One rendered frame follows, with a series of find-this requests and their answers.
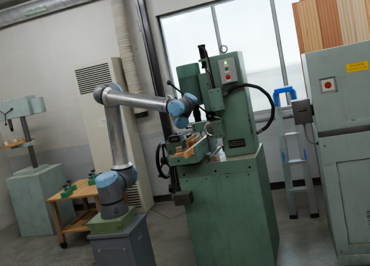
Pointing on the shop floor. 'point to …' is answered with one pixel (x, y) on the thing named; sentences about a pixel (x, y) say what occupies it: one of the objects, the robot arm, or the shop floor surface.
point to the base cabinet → (233, 218)
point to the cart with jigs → (78, 191)
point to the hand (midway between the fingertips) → (170, 97)
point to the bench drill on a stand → (34, 176)
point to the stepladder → (293, 159)
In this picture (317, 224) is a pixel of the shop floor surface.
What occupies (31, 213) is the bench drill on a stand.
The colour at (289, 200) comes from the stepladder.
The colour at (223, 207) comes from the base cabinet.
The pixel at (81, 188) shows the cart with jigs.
